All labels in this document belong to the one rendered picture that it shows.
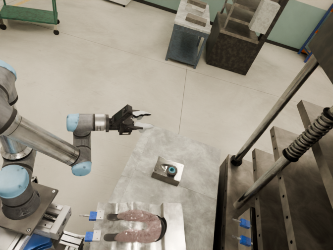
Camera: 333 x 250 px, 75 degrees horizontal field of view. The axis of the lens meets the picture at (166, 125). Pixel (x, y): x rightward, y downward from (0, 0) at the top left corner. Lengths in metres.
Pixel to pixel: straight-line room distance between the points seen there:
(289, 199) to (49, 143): 1.12
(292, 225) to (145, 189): 0.86
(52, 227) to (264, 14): 4.37
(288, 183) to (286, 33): 7.19
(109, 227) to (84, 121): 0.66
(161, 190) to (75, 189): 1.12
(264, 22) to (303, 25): 3.76
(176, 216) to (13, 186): 0.84
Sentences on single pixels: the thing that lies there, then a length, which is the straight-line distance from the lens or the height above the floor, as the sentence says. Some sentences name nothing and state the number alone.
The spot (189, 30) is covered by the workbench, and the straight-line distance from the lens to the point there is 4.43.
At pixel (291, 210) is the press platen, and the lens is 1.27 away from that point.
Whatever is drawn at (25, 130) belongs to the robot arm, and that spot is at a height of 1.56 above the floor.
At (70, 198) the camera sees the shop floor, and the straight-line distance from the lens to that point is 2.40.
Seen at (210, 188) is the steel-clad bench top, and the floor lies 0.80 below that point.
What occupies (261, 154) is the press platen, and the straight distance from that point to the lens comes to 1.81.
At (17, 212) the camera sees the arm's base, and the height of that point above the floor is 1.09.
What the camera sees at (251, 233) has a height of 0.95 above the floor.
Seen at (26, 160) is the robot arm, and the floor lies 1.25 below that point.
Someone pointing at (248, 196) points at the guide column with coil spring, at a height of 0.97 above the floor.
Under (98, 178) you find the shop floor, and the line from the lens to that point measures 2.48.
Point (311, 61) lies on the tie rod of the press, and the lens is 1.48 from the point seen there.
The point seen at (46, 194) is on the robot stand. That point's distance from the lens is 1.26.
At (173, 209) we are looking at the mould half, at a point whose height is 0.91.
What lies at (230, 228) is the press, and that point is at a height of 0.78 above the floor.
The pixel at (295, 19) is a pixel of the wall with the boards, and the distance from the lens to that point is 8.21.
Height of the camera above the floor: 2.14
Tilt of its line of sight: 43 degrees down
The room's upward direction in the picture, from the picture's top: 19 degrees clockwise
